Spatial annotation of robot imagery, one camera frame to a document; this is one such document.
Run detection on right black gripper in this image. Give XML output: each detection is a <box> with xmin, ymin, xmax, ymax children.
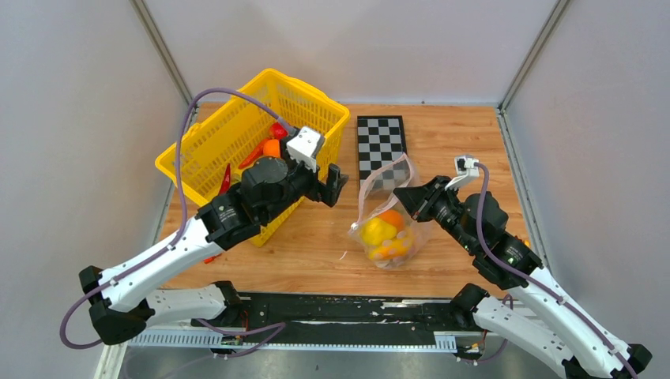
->
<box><xmin>393</xmin><ymin>175</ymin><xmax>476</xmax><ymax>253</ymax></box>

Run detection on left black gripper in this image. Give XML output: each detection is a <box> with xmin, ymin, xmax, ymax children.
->
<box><xmin>263</xmin><ymin>137</ymin><xmax>349</xmax><ymax>223</ymax></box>

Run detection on orange tangerine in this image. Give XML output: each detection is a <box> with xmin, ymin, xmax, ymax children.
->
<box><xmin>378</xmin><ymin>209</ymin><xmax>405</xmax><ymax>232</ymax></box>
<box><xmin>262</xmin><ymin>139</ymin><xmax>281</xmax><ymax>158</ymax></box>

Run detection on clear zip top bag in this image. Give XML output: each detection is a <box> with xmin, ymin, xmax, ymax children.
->
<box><xmin>348</xmin><ymin>152</ymin><xmax>431</xmax><ymax>269</ymax></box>

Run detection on yellow lemon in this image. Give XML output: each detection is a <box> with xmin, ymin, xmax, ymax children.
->
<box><xmin>360</xmin><ymin>217</ymin><xmax>398</xmax><ymax>246</ymax></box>

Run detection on yellow orange mango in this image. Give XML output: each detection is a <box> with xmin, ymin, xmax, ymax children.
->
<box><xmin>368</xmin><ymin>237</ymin><xmax>414</xmax><ymax>261</ymax></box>

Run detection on yellow plastic basket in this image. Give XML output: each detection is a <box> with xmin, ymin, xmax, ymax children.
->
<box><xmin>156</xmin><ymin>69</ymin><xmax>350</xmax><ymax>246</ymax></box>

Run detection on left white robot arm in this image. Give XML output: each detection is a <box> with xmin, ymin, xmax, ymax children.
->
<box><xmin>79</xmin><ymin>157</ymin><xmax>348</xmax><ymax>345</ymax></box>

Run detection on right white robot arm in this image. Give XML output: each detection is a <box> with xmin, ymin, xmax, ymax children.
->
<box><xmin>393</xmin><ymin>176</ymin><xmax>653</xmax><ymax>378</ymax></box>

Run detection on black white checkerboard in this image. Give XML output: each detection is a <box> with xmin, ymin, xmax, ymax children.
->
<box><xmin>356</xmin><ymin>115</ymin><xmax>407</xmax><ymax>183</ymax></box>

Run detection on red apple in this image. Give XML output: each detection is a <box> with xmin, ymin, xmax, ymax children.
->
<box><xmin>269</xmin><ymin>122</ymin><xmax>288</xmax><ymax>140</ymax></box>

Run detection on orange carrot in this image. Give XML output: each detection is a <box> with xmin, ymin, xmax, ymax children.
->
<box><xmin>238</xmin><ymin>138</ymin><xmax>270</xmax><ymax>170</ymax></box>

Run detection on red chili pepper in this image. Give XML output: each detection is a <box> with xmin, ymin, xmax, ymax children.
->
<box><xmin>218</xmin><ymin>163</ymin><xmax>231</xmax><ymax>195</ymax></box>

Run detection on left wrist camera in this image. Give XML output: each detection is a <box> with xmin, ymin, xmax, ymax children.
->
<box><xmin>286</xmin><ymin>126</ymin><xmax>326</xmax><ymax>173</ymax></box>

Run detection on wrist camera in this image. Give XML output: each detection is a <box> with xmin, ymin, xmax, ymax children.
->
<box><xmin>286</xmin><ymin>126</ymin><xmax>326</xmax><ymax>173</ymax></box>
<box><xmin>445</xmin><ymin>155</ymin><xmax>480</xmax><ymax>190</ymax></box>

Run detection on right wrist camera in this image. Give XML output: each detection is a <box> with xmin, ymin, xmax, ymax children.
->
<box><xmin>445</xmin><ymin>155</ymin><xmax>480</xmax><ymax>190</ymax></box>

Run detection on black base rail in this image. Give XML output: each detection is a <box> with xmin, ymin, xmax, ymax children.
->
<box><xmin>129</xmin><ymin>292</ymin><xmax>492</xmax><ymax>359</ymax></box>

